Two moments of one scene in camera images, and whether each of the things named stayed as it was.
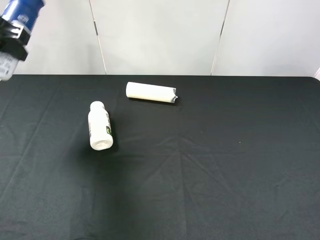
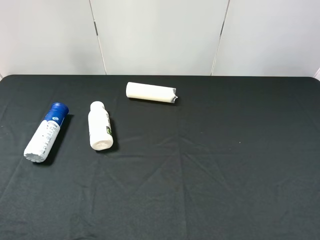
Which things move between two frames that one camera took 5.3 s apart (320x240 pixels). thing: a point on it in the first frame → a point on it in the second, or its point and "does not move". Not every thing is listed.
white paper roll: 151,92 does not move
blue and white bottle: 25,12 → 40,144
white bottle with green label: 100,130 does not move
